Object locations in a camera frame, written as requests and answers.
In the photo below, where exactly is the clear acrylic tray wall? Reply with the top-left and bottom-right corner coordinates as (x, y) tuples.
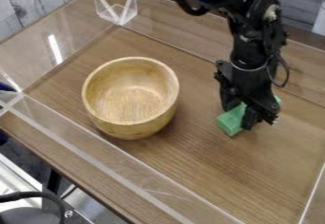
(0, 0), (325, 224)

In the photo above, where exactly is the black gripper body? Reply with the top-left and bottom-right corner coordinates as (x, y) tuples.
(214, 60), (281, 124)

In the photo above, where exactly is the black metal bracket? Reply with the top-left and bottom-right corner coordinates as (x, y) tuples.
(41, 198), (95, 224)

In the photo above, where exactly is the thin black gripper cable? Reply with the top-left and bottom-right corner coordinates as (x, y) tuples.
(265, 55), (291, 89)

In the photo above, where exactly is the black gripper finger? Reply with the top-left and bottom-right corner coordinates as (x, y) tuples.
(219, 87), (241, 111)
(241, 106), (262, 130)

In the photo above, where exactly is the green rectangular block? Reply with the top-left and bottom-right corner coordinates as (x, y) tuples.
(214, 94), (283, 138)

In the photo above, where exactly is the black table leg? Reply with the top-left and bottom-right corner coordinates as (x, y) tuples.
(47, 170), (63, 195)

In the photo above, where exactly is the black cable loop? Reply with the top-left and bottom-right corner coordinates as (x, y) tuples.
(0, 191), (65, 224)

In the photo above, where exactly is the brown wooden bowl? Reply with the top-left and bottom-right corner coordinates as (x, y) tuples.
(81, 57), (180, 140)

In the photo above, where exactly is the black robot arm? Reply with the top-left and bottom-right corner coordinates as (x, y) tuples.
(175, 0), (289, 130)

